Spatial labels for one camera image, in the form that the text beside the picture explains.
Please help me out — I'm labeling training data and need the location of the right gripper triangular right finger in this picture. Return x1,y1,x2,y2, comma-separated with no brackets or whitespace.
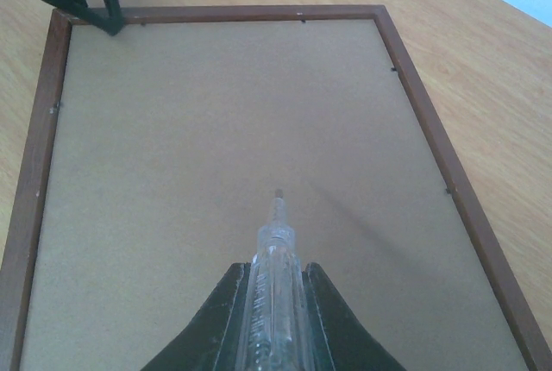
302,262,404,371

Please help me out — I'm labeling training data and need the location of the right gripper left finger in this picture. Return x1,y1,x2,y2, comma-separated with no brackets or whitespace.
143,263,250,370

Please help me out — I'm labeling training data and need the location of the brown wooden picture frame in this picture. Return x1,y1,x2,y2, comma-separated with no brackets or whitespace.
1,5,551,370

